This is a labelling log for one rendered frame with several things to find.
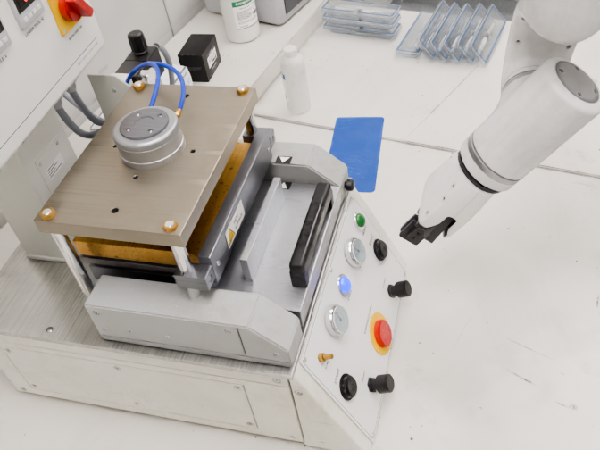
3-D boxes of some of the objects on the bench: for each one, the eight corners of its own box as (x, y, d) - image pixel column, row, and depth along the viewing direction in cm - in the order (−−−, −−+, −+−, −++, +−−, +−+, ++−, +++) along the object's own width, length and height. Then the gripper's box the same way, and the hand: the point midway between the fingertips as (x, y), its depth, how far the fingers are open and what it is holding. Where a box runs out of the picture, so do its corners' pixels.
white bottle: (314, 103, 147) (306, 43, 137) (304, 116, 144) (295, 56, 134) (294, 99, 149) (284, 40, 139) (283, 112, 146) (273, 53, 136)
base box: (20, 395, 103) (-33, 327, 91) (124, 220, 128) (93, 149, 116) (369, 459, 89) (360, 388, 77) (410, 249, 114) (408, 170, 102)
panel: (372, 443, 90) (298, 362, 80) (405, 272, 110) (349, 191, 100) (386, 442, 89) (312, 361, 79) (417, 270, 109) (361, 187, 99)
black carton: (184, 81, 151) (176, 54, 147) (197, 60, 157) (190, 33, 153) (209, 82, 150) (202, 54, 145) (221, 60, 156) (215, 33, 151)
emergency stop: (379, 354, 98) (367, 337, 96) (385, 331, 100) (371, 314, 98) (390, 352, 97) (377, 336, 95) (394, 329, 99) (381, 312, 97)
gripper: (510, 218, 82) (421, 287, 95) (515, 141, 92) (435, 213, 105) (459, 187, 81) (377, 262, 94) (470, 112, 90) (394, 190, 104)
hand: (415, 229), depth 98 cm, fingers closed
